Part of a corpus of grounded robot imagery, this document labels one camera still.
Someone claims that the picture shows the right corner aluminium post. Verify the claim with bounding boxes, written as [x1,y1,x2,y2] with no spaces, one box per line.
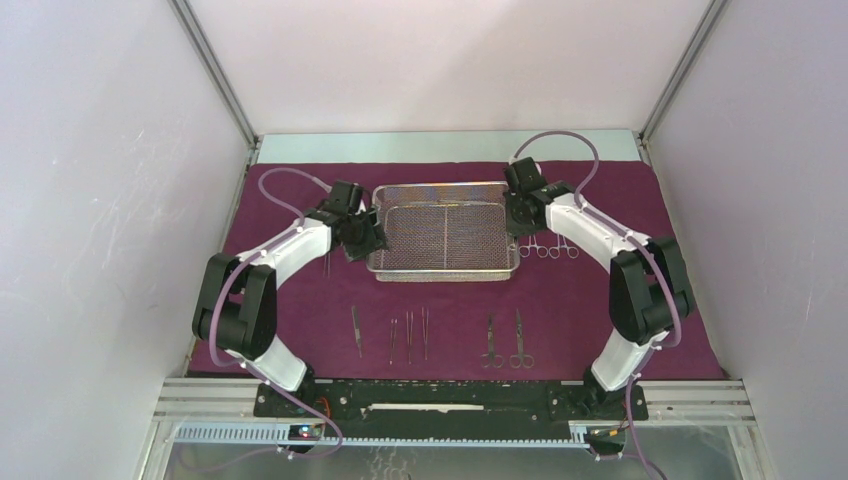
[639,0,731,145]

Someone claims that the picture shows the grey scalpel handle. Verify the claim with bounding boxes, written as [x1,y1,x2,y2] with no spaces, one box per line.
[351,305,364,359]

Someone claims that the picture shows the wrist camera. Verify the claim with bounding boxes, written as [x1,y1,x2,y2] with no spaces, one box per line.
[325,180,366,215]
[503,157,548,196]

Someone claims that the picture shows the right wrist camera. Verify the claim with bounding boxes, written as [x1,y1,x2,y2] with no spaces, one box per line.
[503,157,548,196]

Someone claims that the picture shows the left corner aluminium post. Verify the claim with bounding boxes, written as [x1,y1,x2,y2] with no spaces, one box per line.
[168,0,259,149]

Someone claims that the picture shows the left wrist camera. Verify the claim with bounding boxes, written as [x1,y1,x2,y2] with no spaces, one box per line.
[325,180,366,215]

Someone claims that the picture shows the aluminium frame rail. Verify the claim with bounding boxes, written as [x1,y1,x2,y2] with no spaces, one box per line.
[153,377,757,427]

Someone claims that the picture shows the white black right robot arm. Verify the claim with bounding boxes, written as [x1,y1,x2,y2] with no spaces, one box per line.
[504,181,696,418]

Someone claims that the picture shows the grey cable duct strip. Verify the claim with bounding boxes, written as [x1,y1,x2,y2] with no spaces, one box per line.
[173,422,589,449]

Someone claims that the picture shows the maroon surgical wrap cloth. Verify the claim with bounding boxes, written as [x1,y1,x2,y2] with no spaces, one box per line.
[188,160,727,382]

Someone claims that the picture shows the steel forceps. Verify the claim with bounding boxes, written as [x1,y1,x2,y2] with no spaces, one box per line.
[509,309,535,369]
[480,313,505,369]
[518,234,549,258]

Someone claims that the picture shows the steel instrument tray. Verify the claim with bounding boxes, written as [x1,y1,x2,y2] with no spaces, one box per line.
[367,181,520,283]

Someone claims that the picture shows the corner aluminium post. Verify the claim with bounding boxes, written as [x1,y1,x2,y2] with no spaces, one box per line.
[168,0,259,149]
[639,0,731,145]

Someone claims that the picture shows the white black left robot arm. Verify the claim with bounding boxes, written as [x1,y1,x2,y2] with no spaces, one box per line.
[192,200,387,417]

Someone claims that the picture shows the steel surgical scissors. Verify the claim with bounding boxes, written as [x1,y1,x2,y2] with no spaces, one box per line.
[548,235,579,259]

